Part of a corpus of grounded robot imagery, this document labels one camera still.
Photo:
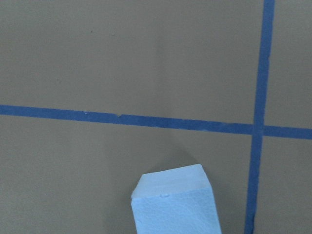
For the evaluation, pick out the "light blue foam block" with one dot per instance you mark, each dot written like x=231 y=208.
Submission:
x=175 y=201

